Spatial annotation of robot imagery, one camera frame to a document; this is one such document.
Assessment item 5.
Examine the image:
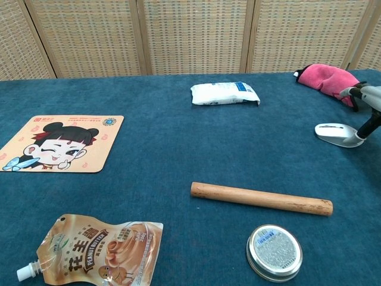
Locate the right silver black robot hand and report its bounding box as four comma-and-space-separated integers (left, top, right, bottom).
339, 82, 381, 144

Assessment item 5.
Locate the peanut butter spout pouch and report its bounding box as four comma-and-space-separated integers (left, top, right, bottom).
16, 213, 164, 286

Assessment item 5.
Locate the cartoon girl mouse pad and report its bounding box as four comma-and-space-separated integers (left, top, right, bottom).
0, 115, 124, 173

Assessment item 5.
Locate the white computer mouse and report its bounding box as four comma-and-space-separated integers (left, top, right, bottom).
314, 123, 366, 149

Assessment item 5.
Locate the woven bamboo folding screen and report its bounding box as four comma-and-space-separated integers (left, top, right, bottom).
0, 0, 381, 80

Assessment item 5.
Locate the pink grey cloth mitt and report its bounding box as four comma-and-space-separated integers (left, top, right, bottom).
293, 63, 367, 113

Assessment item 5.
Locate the dark blue felt table cover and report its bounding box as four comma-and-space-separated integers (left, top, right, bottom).
0, 69, 381, 286

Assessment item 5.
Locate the white tissue pack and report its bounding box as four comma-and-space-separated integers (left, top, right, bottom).
190, 82, 261, 107

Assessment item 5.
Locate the round metal tin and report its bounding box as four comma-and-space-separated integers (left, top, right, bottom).
246, 224, 304, 283

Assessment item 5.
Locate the wooden rolling pin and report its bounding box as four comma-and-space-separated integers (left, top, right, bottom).
190, 182, 334, 217

